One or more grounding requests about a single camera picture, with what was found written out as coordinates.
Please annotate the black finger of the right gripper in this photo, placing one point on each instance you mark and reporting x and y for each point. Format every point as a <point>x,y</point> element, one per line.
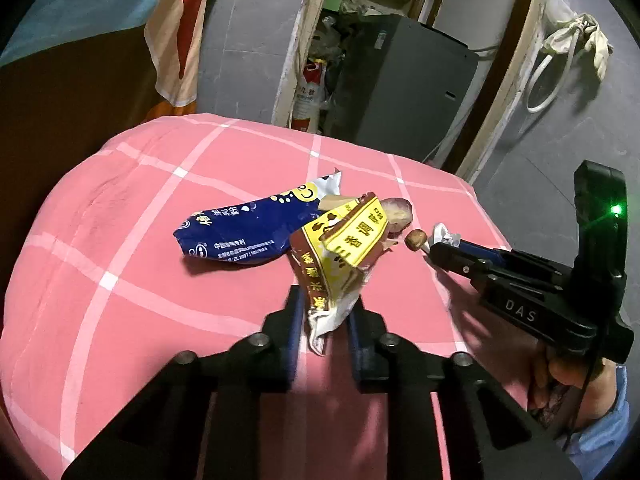
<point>469,259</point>

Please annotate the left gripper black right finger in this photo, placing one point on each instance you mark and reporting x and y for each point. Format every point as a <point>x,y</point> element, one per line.
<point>447,417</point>

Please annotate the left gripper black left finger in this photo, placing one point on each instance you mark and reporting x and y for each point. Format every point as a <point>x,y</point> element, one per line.
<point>199,416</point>

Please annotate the white paper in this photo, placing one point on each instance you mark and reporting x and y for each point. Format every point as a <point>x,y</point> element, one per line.
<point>441,234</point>

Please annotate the yellow brown snack wrapper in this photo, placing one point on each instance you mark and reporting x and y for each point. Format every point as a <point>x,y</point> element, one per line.
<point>334,254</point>

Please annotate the right hand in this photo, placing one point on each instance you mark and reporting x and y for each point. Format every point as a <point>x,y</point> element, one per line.
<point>554,379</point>

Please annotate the small brown nut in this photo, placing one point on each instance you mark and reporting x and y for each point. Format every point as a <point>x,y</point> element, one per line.
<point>416,240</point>

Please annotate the brown food scrap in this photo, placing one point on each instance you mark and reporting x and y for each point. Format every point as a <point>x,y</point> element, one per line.
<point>399,214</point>

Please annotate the pink checked tablecloth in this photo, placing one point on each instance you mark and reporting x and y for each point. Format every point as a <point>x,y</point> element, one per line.
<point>101,297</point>

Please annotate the blue snack wrapper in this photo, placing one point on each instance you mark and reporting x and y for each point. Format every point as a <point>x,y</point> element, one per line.
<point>257,231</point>

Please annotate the grey cabinet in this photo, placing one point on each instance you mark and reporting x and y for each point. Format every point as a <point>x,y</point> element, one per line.
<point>399,87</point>

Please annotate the white red sack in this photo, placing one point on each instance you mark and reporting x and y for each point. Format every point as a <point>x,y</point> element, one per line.
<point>309,96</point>

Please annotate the striped red beige towel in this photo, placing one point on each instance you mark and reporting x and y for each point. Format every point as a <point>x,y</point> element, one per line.
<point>173,34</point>

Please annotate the light blue cloth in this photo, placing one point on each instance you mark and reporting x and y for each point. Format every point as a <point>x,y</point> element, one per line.
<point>49,23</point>

